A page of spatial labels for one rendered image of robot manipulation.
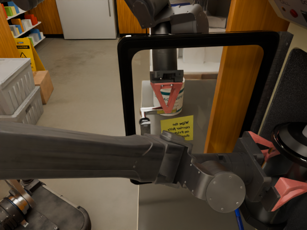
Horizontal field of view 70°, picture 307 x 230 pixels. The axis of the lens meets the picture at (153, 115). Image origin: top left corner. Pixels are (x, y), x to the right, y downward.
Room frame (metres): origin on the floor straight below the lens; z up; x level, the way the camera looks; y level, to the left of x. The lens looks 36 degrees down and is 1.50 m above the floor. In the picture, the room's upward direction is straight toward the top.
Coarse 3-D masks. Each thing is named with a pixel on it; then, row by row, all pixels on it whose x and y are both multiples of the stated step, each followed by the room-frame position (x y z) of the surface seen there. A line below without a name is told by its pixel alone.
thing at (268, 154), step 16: (272, 144) 0.30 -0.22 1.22; (272, 160) 0.27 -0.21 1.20; (288, 160) 0.25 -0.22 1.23; (304, 160) 0.23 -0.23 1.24; (272, 176) 0.26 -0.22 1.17; (288, 176) 0.24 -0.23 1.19; (304, 176) 0.23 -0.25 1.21; (256, 208) 0.26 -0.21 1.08; (288, 208) 0.23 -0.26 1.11; (272, 224) 0.24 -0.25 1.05
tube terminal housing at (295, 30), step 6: (294, 24) 0.42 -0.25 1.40; (288, 30) 0.43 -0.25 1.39; (294, 30) 0.41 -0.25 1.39; (300, 30) 0.39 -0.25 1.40; (306, 30) 0.38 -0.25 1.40; (294, 36) 0.40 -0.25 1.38; (300, 36) 0.39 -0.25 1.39; (306, 36) 0.37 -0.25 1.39; (294, 42) 0.40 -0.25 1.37; (300, 42) 0.38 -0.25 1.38; (306, 42) 0.37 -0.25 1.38; (294, 48) 0.40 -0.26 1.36; (300, 48) 0.38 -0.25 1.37; (306, 48) 0.36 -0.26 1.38; (288, 54) 0.40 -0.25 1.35; (282, 66) 0.41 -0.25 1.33; (276, 84) 0.40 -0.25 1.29; (270, 102) 0.40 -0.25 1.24; (264, 120) 0.40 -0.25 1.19; (258, 132) 0.41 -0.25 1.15
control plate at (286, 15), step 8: (280, 0) 0.37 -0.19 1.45; (288, 0) 0.34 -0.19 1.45; (296, 0) 0.32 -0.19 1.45; (304, 0) 0.30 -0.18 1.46; (280, 8) 0.39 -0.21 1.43; (288, 8) 0.36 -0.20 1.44; (296, 8) 0.33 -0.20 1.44; (304, 8) 0.31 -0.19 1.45; (288, 16) 0.38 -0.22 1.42; (304, 24) 0.34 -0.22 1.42
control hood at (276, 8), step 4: (268, 0) 0.43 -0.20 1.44; (272, 0) 0.41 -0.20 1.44; (272, 4) 0.42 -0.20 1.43; (276, 8) 0.41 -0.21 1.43; (276, 12) 0.42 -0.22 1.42; (280, 12) 0.41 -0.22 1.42; (280, 16) 0.42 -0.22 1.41; (288, 20) 0.39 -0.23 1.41; (296, 24) 0.37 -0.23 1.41; (304, 28) 0.35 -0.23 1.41
